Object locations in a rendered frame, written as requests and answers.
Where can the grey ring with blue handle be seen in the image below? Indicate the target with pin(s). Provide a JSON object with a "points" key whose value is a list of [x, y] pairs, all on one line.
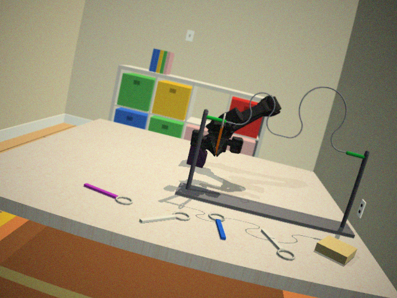
{"points": [[219, 225]]}

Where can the yellow rectangular block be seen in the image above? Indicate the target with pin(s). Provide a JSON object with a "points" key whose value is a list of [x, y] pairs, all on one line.
{"points": [[335, 249]]}

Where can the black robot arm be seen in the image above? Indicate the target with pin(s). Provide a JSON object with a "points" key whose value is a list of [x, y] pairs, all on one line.
{"points": [[262, 109]]}

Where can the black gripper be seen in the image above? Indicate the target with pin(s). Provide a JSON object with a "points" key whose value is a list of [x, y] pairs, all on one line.
{"points": [[211, 140]]}

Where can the purple handle with grey loop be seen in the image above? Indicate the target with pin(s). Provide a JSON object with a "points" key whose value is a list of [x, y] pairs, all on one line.
{"points": [[109, 194]]}

